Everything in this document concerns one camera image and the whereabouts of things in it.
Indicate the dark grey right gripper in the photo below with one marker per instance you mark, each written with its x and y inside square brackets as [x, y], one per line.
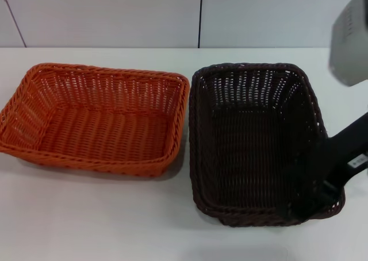
[352, 42]

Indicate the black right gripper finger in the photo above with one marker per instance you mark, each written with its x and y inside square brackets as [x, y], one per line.
[330, 163]

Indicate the dark brown woven plastic basket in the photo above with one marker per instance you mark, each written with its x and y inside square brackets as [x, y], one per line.
[253, 146]

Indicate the orange woven plastic basket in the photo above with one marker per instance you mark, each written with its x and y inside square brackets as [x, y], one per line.
[103, 128]

